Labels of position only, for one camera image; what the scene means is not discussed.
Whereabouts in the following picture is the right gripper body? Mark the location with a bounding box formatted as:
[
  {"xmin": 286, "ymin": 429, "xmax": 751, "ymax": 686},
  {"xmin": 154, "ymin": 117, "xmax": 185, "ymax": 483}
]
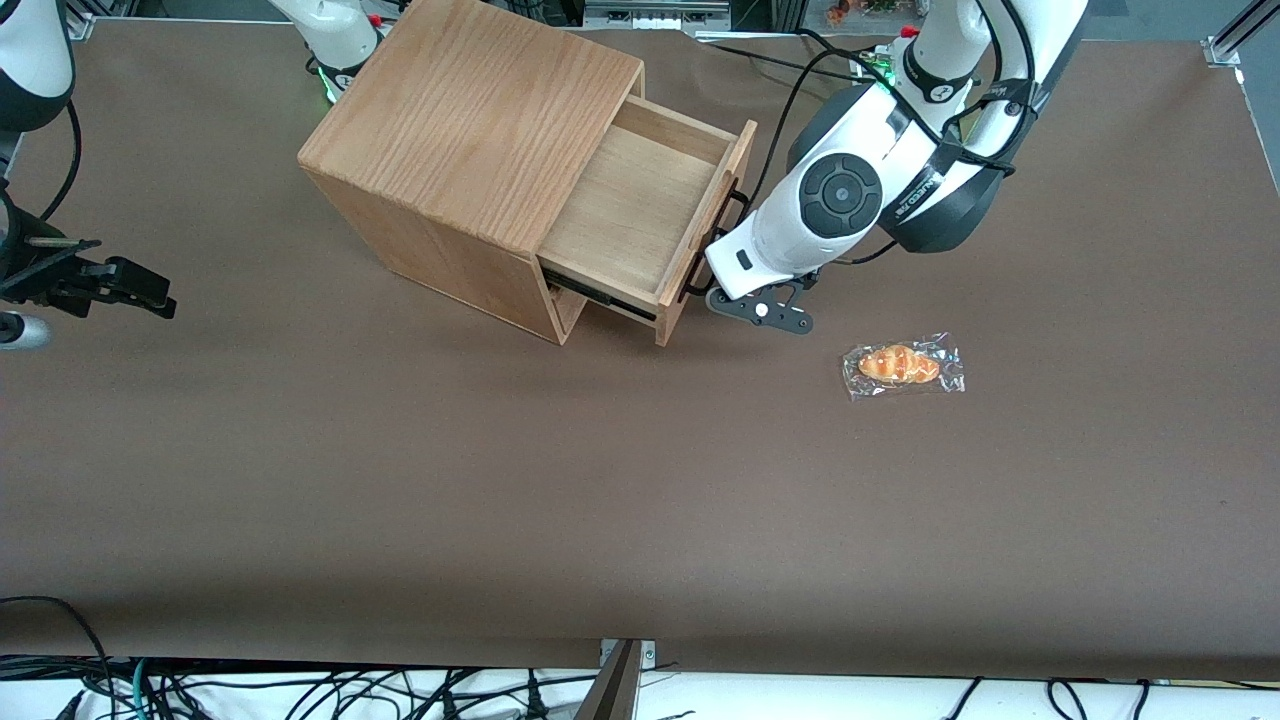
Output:
[{"xmin": 0, "ymin": 248, "xmax": 93, "ymax": 313}]

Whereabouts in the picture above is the black metal drawer handle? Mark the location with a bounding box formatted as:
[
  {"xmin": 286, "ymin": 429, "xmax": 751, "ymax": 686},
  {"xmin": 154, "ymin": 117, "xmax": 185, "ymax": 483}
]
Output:
[{"xmin": 679, "ymin": 187, "xmax": 750, "ymax": 305}]

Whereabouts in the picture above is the wooden drawer with black handle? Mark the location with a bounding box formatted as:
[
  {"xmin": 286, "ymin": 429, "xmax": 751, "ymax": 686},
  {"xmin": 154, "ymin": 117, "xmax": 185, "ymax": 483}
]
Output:
[{"xmin": 538, "ymin": 95, "xmax": 759, "ymax": 348}]

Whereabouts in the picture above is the wooden drawer cabinet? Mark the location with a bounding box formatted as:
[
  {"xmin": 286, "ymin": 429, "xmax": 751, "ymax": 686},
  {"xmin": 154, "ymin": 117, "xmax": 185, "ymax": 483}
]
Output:
[{"xmin": 298, "ymin": 0, "xmax": 647, "ymax": 347}]

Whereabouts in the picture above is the bread roll in clear wrapper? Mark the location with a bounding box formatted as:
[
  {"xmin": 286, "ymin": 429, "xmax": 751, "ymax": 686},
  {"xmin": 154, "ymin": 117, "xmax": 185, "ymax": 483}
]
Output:
[{"xmin": 842, "ymin": 332, "xmax": 967, "ymax": 402}]

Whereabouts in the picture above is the brown table cover mat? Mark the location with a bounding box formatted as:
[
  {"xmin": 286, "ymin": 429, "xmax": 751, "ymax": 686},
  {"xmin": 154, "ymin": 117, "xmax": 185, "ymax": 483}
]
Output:
[{"xmin": 0, "ymin": 18, "xmax": 1280, "ymax": 683}]

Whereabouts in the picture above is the grey metal equipment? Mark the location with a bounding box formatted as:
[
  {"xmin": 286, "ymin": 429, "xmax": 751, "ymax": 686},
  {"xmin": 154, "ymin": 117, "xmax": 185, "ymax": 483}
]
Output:
[{"xmin": 583, "ymin": 0, "xmax": 733, "ymax": 31}]

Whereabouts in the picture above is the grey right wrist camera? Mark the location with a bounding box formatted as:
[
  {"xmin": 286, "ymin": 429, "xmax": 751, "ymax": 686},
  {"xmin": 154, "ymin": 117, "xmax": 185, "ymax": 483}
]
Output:
[{"xmin": 0, "ymin": 312, "xmax": 52, "ymax": 351}]

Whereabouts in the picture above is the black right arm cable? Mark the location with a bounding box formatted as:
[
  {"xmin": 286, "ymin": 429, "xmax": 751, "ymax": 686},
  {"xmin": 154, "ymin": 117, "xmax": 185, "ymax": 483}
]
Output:
[{"xmin": 38, "ymin": 98, "xmax": 83, "ymax": 223}]

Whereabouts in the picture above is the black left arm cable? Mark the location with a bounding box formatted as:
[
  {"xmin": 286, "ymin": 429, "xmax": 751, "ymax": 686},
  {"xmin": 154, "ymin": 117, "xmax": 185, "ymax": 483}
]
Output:
[{"xmin": 748, "ymin": 0, "xmax": 1047, "ymax": 267}]

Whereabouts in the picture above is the black cable to arm base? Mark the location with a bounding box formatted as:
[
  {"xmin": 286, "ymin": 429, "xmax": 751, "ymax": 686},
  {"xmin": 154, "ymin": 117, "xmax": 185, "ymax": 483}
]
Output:
[{"xmin": 698, "ymin": 28, "xmax": 873, "ymax": 83}]

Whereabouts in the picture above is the black looped cable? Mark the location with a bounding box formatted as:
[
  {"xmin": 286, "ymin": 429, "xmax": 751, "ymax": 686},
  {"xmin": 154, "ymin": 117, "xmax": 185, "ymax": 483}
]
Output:
[{"xmin": 0, "ymin": 596, "xmax": 117, "ymax": 720}]

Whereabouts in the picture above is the teal cable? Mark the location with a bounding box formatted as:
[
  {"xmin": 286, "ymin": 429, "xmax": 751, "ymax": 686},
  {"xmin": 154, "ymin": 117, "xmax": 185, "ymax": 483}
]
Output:
[{"xmin": 127, "ymin": 657, "xmax": 157, "ymax": 720}]

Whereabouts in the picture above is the brown post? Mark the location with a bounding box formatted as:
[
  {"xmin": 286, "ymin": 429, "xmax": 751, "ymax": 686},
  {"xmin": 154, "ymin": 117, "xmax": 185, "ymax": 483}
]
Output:
[{"xmin": 574, "ymin": 640, "xmax": 642, "ymax": 720}]

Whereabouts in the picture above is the aluminium frame profile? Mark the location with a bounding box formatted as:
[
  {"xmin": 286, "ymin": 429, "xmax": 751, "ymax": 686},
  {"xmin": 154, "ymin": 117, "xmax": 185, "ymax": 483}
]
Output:
[{"xmin": 1214, "ymin": 0, "xmax": 1280, "ymax": 61}]

